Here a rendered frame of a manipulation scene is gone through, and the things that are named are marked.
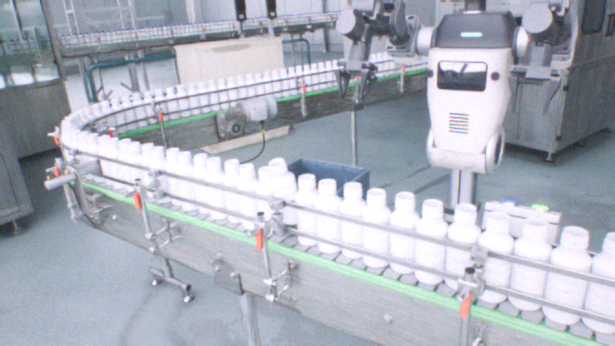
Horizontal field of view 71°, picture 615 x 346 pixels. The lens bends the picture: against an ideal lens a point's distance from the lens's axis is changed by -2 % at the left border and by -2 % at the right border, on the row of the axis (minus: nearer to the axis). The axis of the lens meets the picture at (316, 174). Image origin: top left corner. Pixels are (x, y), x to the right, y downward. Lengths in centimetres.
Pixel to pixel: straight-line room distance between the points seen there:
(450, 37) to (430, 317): 86
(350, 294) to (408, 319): 14
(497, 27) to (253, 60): 405
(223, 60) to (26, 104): 237
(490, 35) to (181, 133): 164
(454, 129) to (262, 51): 406
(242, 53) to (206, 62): 45
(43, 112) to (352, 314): 541
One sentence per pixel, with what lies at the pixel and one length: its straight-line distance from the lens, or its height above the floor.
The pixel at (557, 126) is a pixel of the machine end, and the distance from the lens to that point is 452.
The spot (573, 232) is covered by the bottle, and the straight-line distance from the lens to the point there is 83.
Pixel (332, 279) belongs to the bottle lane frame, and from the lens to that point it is 99.
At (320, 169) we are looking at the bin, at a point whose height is 91.
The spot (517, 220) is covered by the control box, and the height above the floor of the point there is 110.
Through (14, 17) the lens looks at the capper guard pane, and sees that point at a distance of 602.
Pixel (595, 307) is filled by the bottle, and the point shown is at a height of 105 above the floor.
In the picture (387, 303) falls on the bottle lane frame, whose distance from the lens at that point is 95.
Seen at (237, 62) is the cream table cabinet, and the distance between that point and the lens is 512.
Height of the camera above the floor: 153
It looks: 21 degrees down
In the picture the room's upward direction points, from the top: 4 degrees counter-clockwise
